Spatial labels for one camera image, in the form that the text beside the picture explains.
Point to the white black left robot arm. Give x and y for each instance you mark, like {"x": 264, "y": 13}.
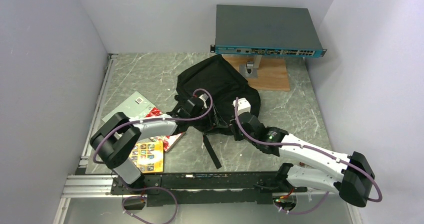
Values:
{"x": 114, "y": 141}

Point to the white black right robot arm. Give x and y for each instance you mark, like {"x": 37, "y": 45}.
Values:
{"x": 348, "y": 175}

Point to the red colourful book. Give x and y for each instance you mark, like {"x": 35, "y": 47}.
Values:
{"x": 167, "y": 140}

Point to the grey notebook with label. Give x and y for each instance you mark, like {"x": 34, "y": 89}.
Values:
{"x": 136, "y": 105}

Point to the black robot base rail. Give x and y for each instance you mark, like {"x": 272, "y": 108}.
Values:
{"x": 259, "y": 187}

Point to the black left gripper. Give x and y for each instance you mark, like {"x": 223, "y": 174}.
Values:
{"x": 215, "y": 121}

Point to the black student backpack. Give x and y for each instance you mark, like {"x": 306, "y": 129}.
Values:
{"x": 216, "y": 77}

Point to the yellow picture book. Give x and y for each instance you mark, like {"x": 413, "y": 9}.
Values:
{"x": 148, "y": 157}

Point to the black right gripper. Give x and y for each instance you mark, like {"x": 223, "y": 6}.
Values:
{"x": 234, "y": 127}

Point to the grey metal stand bracket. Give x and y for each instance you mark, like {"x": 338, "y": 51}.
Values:
{"x": 250, "y": 68}

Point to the wooden base board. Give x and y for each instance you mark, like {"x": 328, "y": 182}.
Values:
{"x": 272, "y": 72}

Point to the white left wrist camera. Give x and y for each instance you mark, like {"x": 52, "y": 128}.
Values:
{"x": 204, "y": 97}

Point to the teal network switch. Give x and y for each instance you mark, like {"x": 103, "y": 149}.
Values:
{"x": 267, "y": 31}

